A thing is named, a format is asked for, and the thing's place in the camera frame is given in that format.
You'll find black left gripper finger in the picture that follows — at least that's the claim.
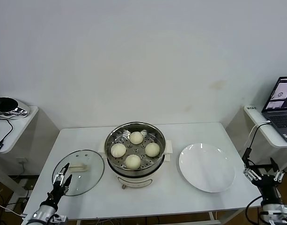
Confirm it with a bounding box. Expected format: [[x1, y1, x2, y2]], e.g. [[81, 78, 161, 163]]
[[63, 174, 73, 195], [52, 162, 71, 186]]

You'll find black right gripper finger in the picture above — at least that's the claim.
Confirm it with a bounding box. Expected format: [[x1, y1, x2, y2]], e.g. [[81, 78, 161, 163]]
[[242, 157, 263, 181], [270, 157, 286, 182]]

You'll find stainless steel steamer basket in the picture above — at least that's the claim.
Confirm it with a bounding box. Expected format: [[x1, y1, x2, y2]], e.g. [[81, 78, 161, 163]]
[[104, 121, 167, 174]]

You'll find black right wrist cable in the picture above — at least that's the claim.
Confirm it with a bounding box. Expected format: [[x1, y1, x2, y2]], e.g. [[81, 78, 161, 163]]
[[245, 196, 264, 225]]

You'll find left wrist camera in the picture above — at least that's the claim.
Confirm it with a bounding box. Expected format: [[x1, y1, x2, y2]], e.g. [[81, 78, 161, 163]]
[[49, 213, 69, 224]]

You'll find white round plate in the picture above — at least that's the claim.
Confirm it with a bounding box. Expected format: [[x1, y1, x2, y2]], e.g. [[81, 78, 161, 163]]
[[179, 142, 236, 194]]

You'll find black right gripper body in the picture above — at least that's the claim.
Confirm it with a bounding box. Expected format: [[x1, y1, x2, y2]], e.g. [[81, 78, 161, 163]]
[[251, 174, 281, 205]]

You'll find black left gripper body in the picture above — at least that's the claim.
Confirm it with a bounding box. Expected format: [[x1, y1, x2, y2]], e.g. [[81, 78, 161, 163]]
[[47, 183, 69, 206]]

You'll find white steamed baozi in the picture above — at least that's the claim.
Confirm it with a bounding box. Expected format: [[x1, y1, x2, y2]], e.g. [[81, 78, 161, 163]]
[[110, 143, 127, 158], [130, 131, 144, 145], [145, 143, 161, 158], [125, 154, 142, 170]]

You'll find grey open laptop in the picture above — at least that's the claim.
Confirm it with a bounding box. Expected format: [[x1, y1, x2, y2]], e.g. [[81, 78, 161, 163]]
[[261, 76, 287, 143]]

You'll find white main table frame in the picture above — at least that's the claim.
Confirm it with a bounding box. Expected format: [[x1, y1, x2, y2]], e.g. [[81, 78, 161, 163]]
[[23, 207, 246, 225]]

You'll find cream electric cooking pot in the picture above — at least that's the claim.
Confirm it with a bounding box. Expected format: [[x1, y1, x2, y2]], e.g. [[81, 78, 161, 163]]
[[98, 140, 174, 189]]

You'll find white laptop cable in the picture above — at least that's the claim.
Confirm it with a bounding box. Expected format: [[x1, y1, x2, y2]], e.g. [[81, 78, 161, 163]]
[[245, 120, 272, 147]]

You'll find white side table with headset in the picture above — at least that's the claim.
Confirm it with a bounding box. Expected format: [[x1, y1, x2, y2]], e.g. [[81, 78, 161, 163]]
[[0, 105, 40, 211]]

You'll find black adapter cable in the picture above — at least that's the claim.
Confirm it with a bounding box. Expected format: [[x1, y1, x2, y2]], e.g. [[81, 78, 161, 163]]
[[242, 125, 261, 186]]

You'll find shiny chrome black device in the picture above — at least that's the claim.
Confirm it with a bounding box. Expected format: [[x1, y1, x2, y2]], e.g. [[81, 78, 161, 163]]
[[0, 96, 32, 118]]

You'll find round glass pot lid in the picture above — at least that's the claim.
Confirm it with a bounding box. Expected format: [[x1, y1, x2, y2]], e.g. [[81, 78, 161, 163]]
[[52, 149, 105, 196]]

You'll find black cable on side table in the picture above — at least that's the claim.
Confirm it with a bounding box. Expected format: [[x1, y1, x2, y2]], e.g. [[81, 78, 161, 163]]
[[0, 116, 15, 145]]

